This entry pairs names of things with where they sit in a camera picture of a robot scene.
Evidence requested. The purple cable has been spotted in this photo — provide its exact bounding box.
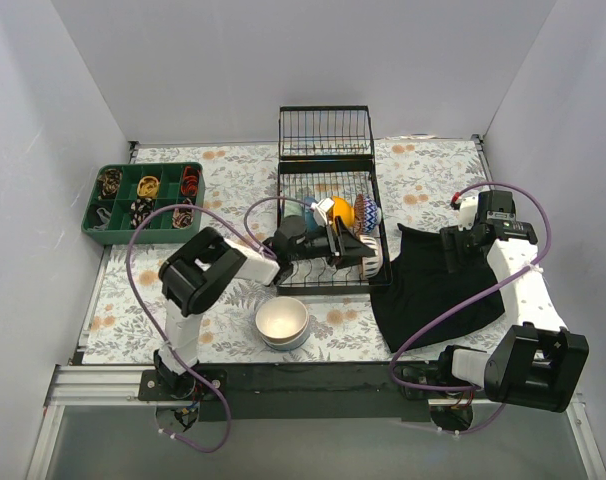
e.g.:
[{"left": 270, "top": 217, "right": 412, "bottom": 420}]
[
  {"left": 125, "top": 197, "right": 304, "bottom": 454},
  {"left": 388, "top": 182, "right": 552, "bottom": 437}
]

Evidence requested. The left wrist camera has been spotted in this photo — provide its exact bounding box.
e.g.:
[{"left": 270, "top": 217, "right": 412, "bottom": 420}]
[{"left": 312, "top": 198, "right": 335, "bottom": 227}]

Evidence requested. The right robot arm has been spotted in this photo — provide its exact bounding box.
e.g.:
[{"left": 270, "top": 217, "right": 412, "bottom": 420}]
[{"left": 370, "top": 182, "right": 589, "bottom": 412}]

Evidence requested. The green plastic organizer tray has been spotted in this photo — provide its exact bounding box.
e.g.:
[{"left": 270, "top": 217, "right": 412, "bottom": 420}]
[{"left": 81, "top": 162, "right": 205, "bottom": 245}]

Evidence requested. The light blue bowl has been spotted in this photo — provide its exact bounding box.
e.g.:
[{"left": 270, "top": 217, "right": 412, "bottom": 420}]
[{"left": 262, "top": 323, "right": 310, "bottom": 351}]

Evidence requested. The black cloth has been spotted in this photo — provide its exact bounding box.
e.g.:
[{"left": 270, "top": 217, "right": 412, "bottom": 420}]
[{"left": 370, "top": 224, "right": 504, "bottom": 353}]

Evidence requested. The blue zigzag patterned bowl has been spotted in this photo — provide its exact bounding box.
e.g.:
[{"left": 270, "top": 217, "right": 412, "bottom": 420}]
[{"left": 353, "top": 194, "right": 382, "bottom": 235}]

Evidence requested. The orange rimmed white bowl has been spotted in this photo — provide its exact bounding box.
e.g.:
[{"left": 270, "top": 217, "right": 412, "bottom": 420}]
[{"left": 355, "top": 233, "right": 383, "bottom": 279}]

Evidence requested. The yellow bowl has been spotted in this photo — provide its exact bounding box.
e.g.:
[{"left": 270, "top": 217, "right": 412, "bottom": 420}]
[{"left": 331, "top": 196, "right": 355, "bottom": 228}]

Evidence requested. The floral black rolled tie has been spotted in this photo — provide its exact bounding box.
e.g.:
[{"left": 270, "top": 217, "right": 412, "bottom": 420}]
[{"left": 130, "top": 197, "right": 155, "bottom": 229}]

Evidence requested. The yellow patterned rolled tie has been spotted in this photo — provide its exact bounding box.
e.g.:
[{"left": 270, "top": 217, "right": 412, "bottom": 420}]
[{"left": 136, "top": 175, "right": 160, "bottom": 199}]

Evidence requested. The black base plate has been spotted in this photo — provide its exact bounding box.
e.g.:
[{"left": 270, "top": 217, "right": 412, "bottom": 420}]
[{"left": 138, "top": 362, "right": 456, "bottom": 422}]

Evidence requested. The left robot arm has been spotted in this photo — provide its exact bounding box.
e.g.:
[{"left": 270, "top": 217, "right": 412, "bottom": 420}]
[{"left": 154, "top": 215, "right": 389, "bottom": 400}]

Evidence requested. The orange navy rolled tie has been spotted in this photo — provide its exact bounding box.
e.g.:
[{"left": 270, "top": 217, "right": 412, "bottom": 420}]
[{"left": 180, "top": 166, "right": 201, "bottom": 197}]

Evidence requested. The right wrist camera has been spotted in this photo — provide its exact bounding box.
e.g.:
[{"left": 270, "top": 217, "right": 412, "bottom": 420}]
[{"left": 450, "top": 192, "right": 478, "bottom": 231}]

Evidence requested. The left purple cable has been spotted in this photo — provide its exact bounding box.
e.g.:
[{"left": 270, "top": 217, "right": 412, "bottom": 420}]
[{"left": 125, "top": 197, "right": 304, "bottom": 454}]

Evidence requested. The pink floral rolled tie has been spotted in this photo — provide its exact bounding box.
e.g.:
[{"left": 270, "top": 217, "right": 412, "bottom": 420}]
[{"left": 172, "top": 198, "right": 195, "bottom": 229}]

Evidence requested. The pale green bowl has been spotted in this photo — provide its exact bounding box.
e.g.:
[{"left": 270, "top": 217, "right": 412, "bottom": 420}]
[{"left": 281, "top": 200, "right": 307, "bottom": 217}]

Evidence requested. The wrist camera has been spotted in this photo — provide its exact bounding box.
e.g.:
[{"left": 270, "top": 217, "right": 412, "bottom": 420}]
[
  {"left": 312, "top": 198, "right": 335, "bottom": 227},
  {"left": 450, "top": 192, "right": 478, "bottom": 231}
]

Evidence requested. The grey rolled tie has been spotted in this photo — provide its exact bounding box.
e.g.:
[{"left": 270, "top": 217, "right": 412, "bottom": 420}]
[{"left": 87, "top": 205, "right": 112, "bottom": 231}]

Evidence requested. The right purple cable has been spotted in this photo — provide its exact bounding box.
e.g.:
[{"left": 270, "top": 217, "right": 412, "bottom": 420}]
[{"left": 388, "top": 182, "right": 552, "bottom": 437}]

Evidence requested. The black wire dish rack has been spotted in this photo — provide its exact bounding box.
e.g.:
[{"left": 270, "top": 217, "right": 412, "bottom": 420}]
[{"left": 271, "top": 105, "right": 392, "bottom": 295}]

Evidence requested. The brown patterned rolled tie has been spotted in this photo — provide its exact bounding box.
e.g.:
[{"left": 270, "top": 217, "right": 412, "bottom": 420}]
[{"left": 97, "top": 168, "right": 123, "bottom": 200}]

